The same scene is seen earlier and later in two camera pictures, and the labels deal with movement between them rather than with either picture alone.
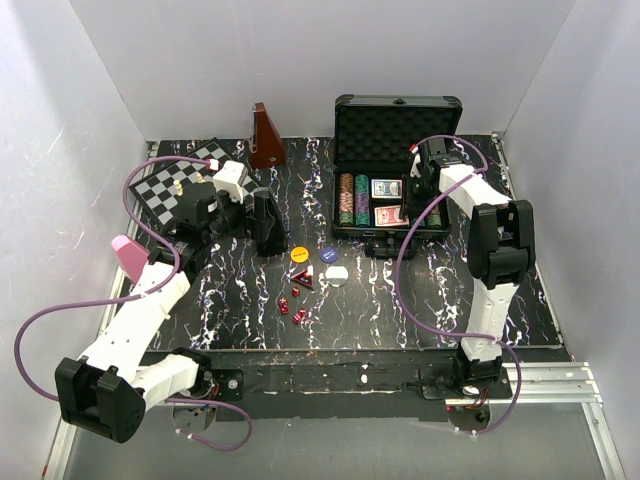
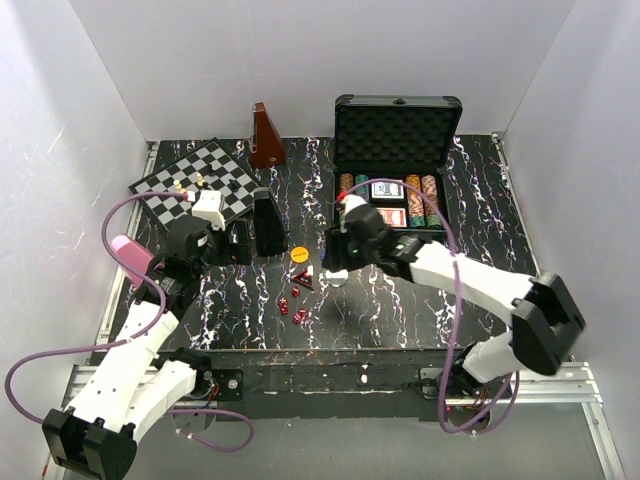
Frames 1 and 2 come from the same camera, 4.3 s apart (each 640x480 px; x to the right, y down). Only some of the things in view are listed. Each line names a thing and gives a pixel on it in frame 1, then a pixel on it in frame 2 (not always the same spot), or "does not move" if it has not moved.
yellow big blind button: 299,254 does not move
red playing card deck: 389,216 does not move
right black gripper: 413,204 -> 335,240
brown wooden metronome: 268,145 does not move
